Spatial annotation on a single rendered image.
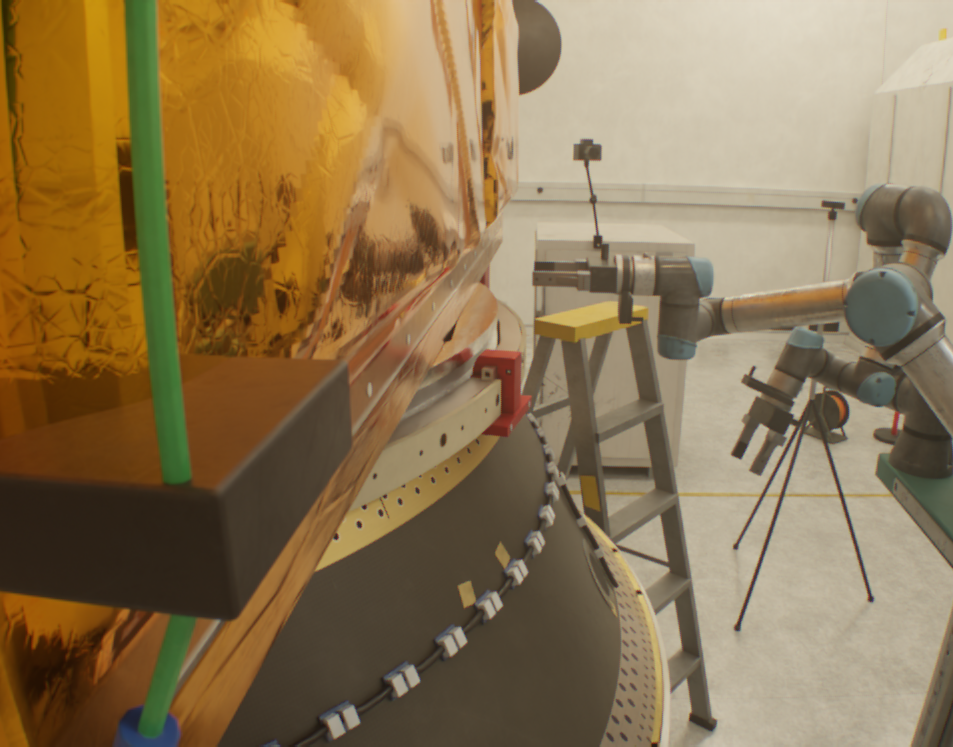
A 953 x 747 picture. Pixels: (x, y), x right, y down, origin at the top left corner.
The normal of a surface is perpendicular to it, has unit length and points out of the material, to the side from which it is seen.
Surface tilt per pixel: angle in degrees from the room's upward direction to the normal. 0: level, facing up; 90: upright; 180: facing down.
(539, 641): 62
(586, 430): 87
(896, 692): 0
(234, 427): 0
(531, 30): 90
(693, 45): 90
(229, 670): 90
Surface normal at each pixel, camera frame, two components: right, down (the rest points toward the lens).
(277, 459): 0.99, 0.03
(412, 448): 0.84, 0.15
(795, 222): -0.07, 0.29
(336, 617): 0.67, -0.29
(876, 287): -0.72, 0.12
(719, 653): 0.00, -0.96
